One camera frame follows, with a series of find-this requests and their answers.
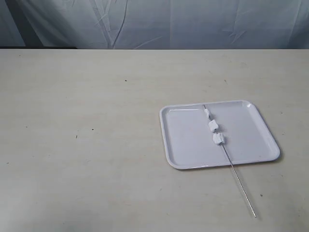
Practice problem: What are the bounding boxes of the white foam cube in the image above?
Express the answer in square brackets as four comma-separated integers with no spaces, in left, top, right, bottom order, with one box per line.
[213,132,225,145]
[204,108,212,121]
[208,119,219,132]

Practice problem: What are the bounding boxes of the thin metal skewer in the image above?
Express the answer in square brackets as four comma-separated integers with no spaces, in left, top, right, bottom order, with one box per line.
[203,104,257,219]

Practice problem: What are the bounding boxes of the white plastic tray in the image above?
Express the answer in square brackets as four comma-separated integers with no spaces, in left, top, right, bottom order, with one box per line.
[159,100,280,170]

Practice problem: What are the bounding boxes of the pale blue backdrop curtain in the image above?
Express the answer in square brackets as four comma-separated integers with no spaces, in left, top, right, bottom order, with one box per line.
[0,0,309,49]

